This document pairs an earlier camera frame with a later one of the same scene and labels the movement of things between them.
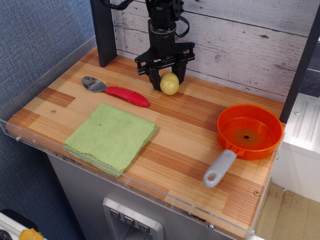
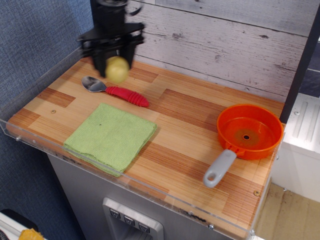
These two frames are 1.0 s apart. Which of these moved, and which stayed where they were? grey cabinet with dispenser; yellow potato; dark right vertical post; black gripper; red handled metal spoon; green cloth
Moved: black gripper; yellow potato
Stayed: dark right vertical post; red handled metal spoon; green cloth; grey cabinet with dispenser
